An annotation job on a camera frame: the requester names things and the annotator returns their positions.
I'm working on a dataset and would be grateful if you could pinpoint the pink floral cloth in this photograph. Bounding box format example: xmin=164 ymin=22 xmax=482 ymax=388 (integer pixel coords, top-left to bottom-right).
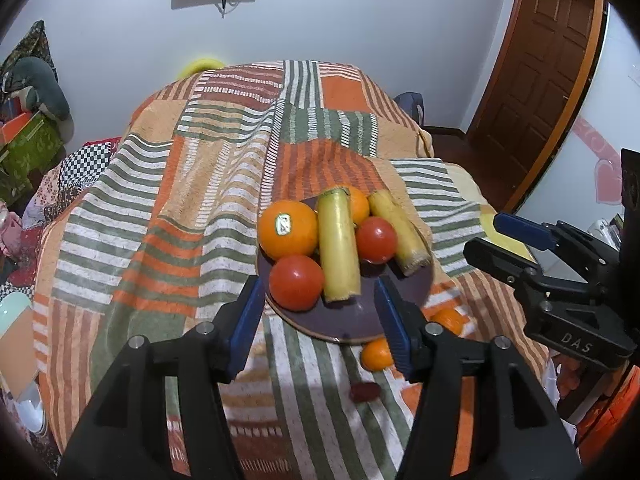
xmin=22 ymin=167 xmax=77 ymax=222

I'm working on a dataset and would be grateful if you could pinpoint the grey-green plush toy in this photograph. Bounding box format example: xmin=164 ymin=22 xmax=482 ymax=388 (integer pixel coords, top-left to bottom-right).
xmin=5 ymin=56 xmax=72 ymax=121

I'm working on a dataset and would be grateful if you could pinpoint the red tomato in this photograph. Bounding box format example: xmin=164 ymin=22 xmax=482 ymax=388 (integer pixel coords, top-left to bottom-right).
xmin=355 ymin=217 xmax=399 ymax=265
xmin=269 ymin=255 xmax=325 ymax=311

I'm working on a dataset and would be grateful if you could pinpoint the striped patchwork blanket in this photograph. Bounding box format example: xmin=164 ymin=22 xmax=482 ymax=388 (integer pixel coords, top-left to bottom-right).
xmin=30 ymin=60 xmax=551 ymax=480

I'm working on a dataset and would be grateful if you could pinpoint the black and white checkered cloth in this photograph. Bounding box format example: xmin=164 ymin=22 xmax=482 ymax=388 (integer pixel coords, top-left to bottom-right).
xmin=59 ymin=141 xmax=115 ymax=196

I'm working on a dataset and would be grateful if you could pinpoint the purple plate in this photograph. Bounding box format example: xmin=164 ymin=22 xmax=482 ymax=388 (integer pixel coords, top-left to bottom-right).
xmin=256 ymin=195 xmax=435 ymax=345

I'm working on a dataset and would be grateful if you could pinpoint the yellow plastic object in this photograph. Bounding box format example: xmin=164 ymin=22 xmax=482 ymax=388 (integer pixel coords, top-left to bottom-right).
xmin=176 ymin=58 xmax=224 ymax=81

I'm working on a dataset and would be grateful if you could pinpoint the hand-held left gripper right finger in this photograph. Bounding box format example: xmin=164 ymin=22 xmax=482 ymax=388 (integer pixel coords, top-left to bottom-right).
xmin=374 ymin=276 xmax=583 ymax=480

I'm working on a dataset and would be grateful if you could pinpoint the small tangerine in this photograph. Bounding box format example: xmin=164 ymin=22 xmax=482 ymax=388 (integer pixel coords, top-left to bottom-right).
xmin=430 ymin=307 xmax=465 ymax=337
xmin=360 ymin=338 xmax=396 ymax=372

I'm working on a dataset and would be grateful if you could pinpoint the yellow sugarcane piece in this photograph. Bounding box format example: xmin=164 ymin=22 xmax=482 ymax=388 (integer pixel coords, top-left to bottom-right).
xmin=368 ymin=190 xmax=431 ymax=277
xmin=316 ymin=187 xmax=362 ymax=305

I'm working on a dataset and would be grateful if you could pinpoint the orange box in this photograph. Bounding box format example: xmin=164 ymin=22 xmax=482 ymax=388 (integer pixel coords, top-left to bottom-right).
xmin=0 ymin=110 xmax=40 ymax=145

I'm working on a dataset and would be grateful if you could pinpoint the orange with sticker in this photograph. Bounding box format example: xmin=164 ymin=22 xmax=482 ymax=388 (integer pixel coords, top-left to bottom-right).
xmin=258 ymin=200 xmax=319 ymax=262

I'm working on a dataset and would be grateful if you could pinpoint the pink heart sticker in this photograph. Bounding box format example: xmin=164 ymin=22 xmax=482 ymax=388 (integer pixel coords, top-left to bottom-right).
xmin=570 ymin=120 xmax=626 ymax=204

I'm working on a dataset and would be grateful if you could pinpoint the dark patterned cushion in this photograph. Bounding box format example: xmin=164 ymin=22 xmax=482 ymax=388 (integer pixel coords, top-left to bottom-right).
xmin=0 ymin=20 xmax=60 ymax=92

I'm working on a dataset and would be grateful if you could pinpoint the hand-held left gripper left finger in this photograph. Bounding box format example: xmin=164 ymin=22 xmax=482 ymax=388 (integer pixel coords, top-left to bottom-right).
xmin=57 ymin=275 xmax=263 ymax=480

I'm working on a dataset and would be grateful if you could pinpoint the yellow bedsheet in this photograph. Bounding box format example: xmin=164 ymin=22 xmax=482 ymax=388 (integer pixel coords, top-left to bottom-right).
xmin=445 ymin=162 xmax=540 ymax=272

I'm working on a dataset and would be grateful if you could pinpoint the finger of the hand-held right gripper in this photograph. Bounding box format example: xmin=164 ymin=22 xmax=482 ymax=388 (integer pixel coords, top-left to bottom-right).
xmin=492 ymin=212 xmax=568 ymax=256
xmin=462 ymin=236 xmax=543 ymax=306

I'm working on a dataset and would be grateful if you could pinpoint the brown wooden door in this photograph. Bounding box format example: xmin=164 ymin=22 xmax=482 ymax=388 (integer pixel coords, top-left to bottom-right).
xmin=467 ymin=0 xmax=603 ymax=213

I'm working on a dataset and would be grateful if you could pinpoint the plain orange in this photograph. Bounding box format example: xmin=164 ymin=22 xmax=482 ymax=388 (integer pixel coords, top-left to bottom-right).
xmin=345 ymin=186 xmax=371 ymax=226

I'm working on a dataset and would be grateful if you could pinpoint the orange cloth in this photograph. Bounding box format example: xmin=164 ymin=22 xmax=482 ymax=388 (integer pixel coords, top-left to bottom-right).
xmin=560 ymin=360 xmax=640 ymax=463

